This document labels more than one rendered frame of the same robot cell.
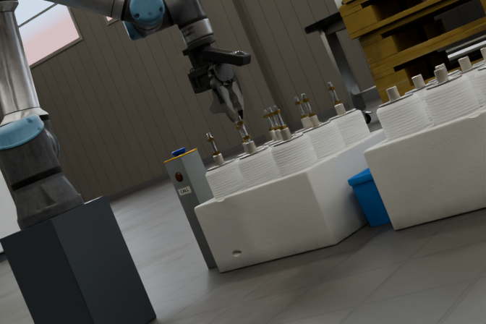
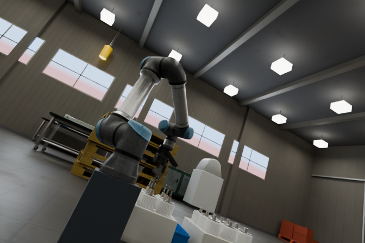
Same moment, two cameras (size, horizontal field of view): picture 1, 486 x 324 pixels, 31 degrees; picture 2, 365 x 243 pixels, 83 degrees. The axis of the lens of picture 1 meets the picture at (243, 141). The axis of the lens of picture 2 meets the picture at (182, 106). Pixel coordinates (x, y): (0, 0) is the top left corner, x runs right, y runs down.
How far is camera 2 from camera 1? 1.66 m
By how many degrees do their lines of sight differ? 54
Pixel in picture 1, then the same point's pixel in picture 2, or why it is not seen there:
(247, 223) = (134, 222)
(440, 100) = (232, 234)
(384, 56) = (90, 150)
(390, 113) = (216, 225)
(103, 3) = (185, 120)
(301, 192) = (169, 228)
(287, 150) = (171, 207)
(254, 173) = (151, 204)
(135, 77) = not seen: outside the picture
